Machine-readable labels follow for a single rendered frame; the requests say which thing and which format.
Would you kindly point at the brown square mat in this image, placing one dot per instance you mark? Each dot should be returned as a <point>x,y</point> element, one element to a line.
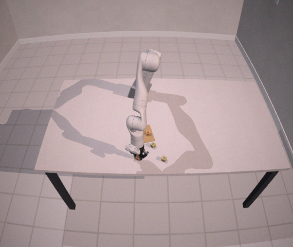
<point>148,138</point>

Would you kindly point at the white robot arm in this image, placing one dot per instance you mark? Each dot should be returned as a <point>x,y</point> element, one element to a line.
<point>148,63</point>

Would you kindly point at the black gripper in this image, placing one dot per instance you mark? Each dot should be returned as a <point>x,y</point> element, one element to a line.
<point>141,156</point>

